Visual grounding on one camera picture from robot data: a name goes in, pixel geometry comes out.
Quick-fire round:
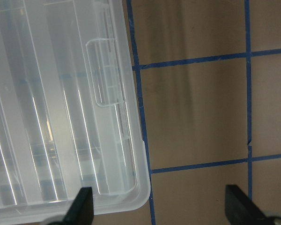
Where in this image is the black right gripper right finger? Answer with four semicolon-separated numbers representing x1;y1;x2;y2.
225;185;281;225

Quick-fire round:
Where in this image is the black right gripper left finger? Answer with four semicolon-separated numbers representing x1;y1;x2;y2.
45;187;94;225

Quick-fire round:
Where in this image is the clear plastic box lid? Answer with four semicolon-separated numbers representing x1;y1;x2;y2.
0;0;150;225

